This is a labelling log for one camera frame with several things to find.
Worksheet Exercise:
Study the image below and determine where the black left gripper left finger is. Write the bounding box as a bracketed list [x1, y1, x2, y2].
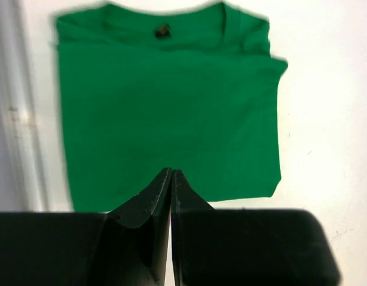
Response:
[0, 168, 172, 285]

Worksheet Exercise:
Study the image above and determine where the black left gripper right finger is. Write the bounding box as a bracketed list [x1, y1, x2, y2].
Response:
[171, 170, 341, 286]

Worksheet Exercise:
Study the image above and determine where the green t shirt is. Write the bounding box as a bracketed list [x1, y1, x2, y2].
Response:
[55, 2, 288, 212]

